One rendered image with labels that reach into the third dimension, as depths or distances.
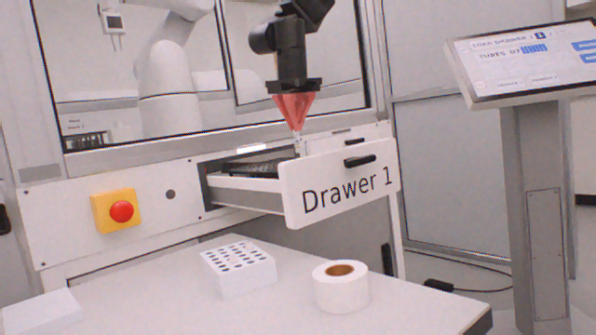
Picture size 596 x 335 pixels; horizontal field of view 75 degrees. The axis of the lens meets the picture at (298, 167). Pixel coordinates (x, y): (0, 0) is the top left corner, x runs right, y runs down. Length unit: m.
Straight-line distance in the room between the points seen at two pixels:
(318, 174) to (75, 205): 0.44
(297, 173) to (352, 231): 0.61
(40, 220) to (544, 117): 1.49
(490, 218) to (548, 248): 0.85
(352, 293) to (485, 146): 2.00
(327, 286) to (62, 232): 0.51
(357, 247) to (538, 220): 0.71
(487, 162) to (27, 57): 2.16
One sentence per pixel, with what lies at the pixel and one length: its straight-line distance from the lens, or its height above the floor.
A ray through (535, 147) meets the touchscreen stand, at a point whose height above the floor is 0.77.
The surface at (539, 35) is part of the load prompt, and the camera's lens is 1.66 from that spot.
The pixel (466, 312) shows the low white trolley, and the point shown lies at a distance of 0.49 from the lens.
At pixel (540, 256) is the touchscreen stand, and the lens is 1.69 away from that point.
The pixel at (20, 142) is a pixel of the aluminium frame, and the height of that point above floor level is 1.02.
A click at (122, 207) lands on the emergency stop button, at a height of 0.88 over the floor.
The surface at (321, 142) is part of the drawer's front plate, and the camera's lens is 1.06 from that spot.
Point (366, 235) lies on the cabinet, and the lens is 1.26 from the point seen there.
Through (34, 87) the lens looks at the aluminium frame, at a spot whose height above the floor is 1.11.
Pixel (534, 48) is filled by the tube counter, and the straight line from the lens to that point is 1.61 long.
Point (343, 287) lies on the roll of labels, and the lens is 0.48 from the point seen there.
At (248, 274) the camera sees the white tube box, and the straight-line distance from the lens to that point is 0.58.
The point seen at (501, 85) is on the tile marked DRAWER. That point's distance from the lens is 1.45.
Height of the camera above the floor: 1.00
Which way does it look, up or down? 7 degrees down
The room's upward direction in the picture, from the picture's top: 8 degrees counter-clockwise
